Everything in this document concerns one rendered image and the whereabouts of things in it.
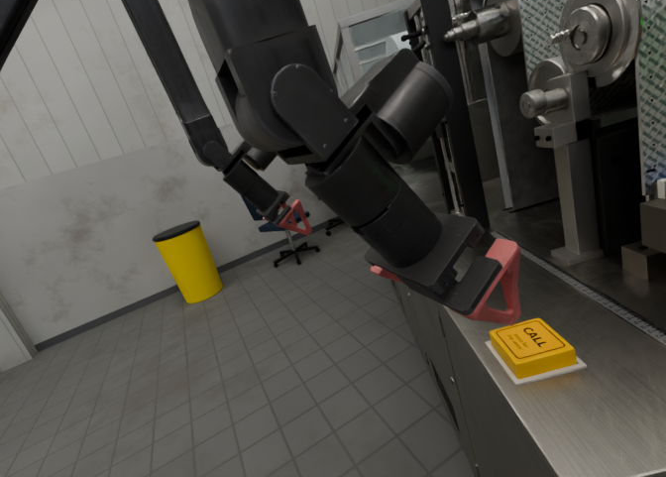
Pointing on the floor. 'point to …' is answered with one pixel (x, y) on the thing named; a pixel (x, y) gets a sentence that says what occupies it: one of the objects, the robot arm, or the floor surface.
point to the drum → (189, 261)
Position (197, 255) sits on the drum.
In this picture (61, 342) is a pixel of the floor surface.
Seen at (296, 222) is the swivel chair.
